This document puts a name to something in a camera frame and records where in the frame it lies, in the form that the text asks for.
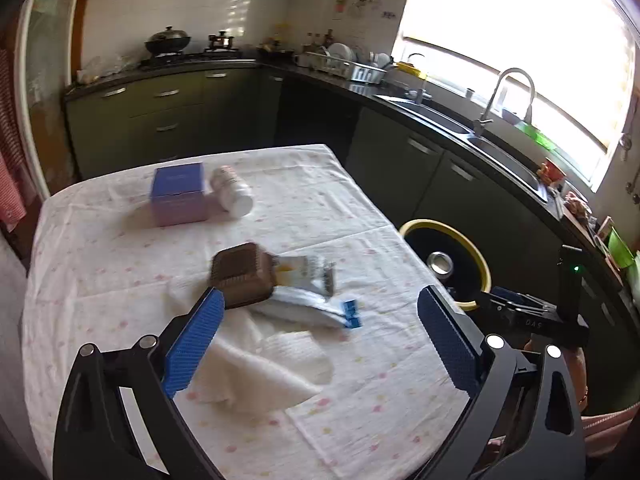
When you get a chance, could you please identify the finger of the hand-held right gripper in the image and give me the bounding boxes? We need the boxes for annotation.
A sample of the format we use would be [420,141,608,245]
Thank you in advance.
[475,286,543,316]

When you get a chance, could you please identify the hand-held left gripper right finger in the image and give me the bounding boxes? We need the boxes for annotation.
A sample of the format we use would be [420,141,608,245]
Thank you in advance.
[416,285,586,480]

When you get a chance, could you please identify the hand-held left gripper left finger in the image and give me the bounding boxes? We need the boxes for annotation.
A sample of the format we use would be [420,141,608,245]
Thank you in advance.
[52,287,225,480]

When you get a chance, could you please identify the white cloth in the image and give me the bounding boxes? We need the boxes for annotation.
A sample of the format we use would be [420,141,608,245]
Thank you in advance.
[187,305,335,406]

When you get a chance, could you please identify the metal can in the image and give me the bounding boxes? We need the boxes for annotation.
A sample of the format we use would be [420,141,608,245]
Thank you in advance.
[426,251,455,277]

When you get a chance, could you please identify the brown plastic container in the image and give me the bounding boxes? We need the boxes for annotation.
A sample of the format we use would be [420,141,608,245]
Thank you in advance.
[209,242,281,311]

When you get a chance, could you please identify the black yellow-rimmed trash bin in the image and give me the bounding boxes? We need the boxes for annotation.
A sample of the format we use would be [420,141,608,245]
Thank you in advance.
[398,218,492,311]

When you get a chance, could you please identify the white blue plastic package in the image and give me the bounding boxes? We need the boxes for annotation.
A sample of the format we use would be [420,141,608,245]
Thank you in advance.
[250,287,360,331]

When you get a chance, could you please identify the person's right forearm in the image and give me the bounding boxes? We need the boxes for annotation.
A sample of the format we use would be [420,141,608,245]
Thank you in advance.
[522,340,640,458]

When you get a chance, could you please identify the green plastic basket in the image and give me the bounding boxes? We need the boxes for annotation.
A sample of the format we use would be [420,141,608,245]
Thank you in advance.
[606,226,640,270]

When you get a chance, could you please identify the small red container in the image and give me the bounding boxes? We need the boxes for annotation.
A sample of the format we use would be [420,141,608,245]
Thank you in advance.
[539,158,567,183]

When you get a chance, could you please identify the steel double sink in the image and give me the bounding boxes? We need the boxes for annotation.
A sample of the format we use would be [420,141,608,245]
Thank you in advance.
[375,92,556,206]

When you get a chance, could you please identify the purple cardboard box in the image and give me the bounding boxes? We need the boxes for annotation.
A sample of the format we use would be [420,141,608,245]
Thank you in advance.
[151,162,210,228]

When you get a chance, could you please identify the white pill bottle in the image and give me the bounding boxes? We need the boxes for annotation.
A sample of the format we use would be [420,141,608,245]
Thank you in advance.
[210,165,254,220]

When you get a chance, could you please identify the green plastic item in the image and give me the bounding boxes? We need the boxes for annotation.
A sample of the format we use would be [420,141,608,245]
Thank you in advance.
[520,122,558,151]

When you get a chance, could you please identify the tall steel faucet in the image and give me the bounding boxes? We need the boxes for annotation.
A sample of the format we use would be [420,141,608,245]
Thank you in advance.
[472,67,536,136]

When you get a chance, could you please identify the small black faucet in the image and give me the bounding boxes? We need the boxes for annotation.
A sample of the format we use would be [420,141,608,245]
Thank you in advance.
[405,52,433,103]

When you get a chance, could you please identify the green base cabinets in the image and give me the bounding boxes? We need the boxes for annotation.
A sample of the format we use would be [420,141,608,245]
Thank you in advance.
[62,65,640,411]

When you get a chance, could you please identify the red checked apron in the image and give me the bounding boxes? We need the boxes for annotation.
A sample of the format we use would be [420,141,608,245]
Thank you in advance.
[0,47,28,233]

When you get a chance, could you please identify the black kitchen countertop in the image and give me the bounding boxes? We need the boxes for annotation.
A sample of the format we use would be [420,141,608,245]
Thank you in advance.
[62,57,640,311]

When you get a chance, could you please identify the white dish rack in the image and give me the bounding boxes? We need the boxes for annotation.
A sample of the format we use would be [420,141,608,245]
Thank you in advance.
[305,42,396,85]

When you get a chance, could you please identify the kitchen window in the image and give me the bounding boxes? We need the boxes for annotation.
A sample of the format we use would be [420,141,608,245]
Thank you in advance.
[392,0,640,191]

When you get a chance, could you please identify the gas stove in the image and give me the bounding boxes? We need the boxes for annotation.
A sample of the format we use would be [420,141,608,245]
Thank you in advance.
[139,49,246,70]

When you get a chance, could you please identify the crumpled plastic bag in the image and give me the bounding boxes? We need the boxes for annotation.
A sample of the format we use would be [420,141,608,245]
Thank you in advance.
[75,55,141,83]

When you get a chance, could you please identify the black lidded wok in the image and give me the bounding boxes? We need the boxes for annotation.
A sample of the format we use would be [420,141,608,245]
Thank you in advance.
[144,25,192,57]

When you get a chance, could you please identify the printed glass sliding door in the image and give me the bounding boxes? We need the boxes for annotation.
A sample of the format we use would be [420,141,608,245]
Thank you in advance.
[12,0,88,196]

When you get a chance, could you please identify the wall hanging decoration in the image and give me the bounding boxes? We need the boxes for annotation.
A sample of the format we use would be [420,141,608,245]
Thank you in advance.
[332,0,396,23]

